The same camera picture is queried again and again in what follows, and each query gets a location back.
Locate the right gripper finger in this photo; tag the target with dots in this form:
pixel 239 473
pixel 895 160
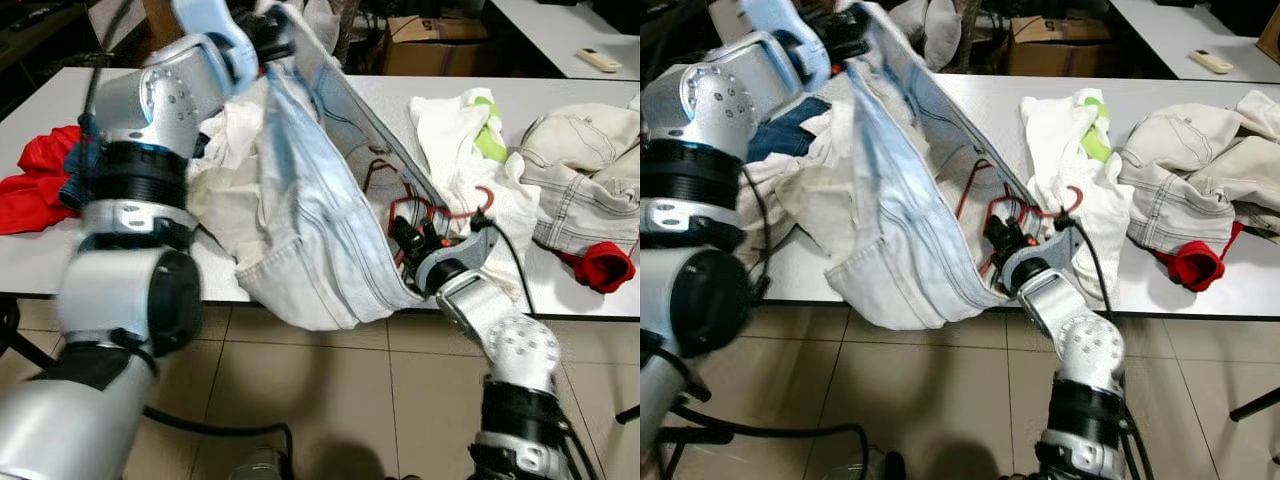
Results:
pixel 1003 226
pixel 998 245
pixel 406 226
pixel 401 243

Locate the red plastic hanger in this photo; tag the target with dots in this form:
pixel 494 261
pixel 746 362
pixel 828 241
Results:
pixel 1050 212
pixel 455 212

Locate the light blue jeans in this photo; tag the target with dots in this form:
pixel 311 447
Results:
pixel 320 230
pixel 900 230

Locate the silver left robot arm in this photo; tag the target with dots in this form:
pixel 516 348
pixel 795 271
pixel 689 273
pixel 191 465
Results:
pixel 720 100
pixel 150 100

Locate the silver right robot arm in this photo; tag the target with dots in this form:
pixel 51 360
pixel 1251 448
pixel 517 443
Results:
pixel 520 345
pixel 1090 350

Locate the white cloth bag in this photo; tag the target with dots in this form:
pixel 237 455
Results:
pixel 940 35
pixel 320 20

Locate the white shirt with green print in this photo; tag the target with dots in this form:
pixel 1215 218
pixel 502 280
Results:
pixel 450 150
pixel 1050 150

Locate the dark blue denim garment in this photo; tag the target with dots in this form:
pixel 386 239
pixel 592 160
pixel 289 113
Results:
pixel 80 170
pixel 785 135

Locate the cream white garment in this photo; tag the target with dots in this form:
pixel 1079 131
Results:
pixel 225 190
pixel 800 200

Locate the beige jeans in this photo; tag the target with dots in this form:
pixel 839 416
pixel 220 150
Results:
pixel 580 180
pixel 1180 170

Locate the brown cardboard box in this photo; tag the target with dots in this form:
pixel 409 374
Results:
pixel 435 50
pixel 1060 50

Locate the small red cloth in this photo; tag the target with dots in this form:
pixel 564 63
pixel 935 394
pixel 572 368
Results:
pixel 1195 265
pixel 605 265

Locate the cream remote control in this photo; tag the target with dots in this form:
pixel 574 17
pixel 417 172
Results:
pixel 1210 62
pixel 600 60

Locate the grey robot foot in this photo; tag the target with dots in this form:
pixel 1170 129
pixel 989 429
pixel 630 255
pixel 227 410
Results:
pixel 258 468
pixel 880 470

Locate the red garment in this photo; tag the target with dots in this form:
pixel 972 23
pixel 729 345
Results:
pixel 35 190

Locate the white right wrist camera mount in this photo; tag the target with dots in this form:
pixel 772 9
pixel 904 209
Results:
pixel 1060 250
pixel 470 250

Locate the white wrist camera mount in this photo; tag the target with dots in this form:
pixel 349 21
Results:
pixel 215 30
pixel 790 30
pixel 1060 250
pixel 470 250

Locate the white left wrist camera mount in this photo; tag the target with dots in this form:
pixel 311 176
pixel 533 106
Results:
pixel 215 30
pixel 790 30

